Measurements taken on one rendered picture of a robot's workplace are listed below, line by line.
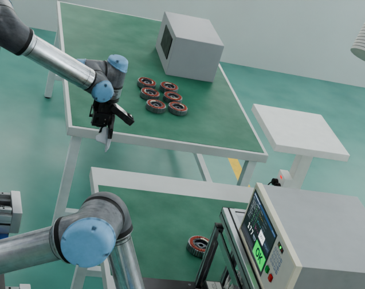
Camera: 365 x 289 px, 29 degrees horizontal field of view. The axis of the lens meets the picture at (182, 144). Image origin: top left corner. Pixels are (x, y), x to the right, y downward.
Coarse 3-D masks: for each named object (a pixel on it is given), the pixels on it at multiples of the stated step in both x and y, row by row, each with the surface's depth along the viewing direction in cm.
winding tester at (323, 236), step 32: (256, 192) 243; (288, 192) 244; (320, 192) 250; (288, 224) 226; (320, 224) 231; (352, 224) 237; (288, 256) 213; (320, 256) 215; (352, 256) 220; (288, 288) 211; (320, 288) 214; (352, 288) 216
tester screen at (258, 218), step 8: (256, 200) 242; (256, 208) 241; (248, 216) 247; (256, 216) 240; (264, 216) 234; (256, 224) 239; (264, 224) 233; (256, 232) 238; (264, 232) 232; (272, 232) 226; (248, 240) 244; (272, 240) 225; (264, 256) 229
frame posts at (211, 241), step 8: (216, 224) 264; (216, 232) 264; (216, 240) 266; (208, 248) 268; (216, 248) 268; (208, 256) 269; (232, 256) 271; (208, 264) 271; (200, 272) 273; (224, 272) 277; (200, 280) 274; (224, 280) 277
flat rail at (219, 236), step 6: (222, 240) 258; (222, 246) 257; (222, 252) 256; (228, 252) 253; (228, 258) 250; (228, 264) 249; (228, 270) 248; (234, 270) 245; (234, 276) 242; (234, 282) 241; (234, 288) 240; (240, 288) 237
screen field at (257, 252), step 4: (256, 240) 237; (256, 244) 237; (256, 248) 236; (260, 248) 233; (256, 252) 236; (260, 252) 233; (256, 256) 235; (260, 256) 232; (256, 260) 235; (260, 260) 232; (264, 260) 229; (260, 264) 232; (260, 268) 231
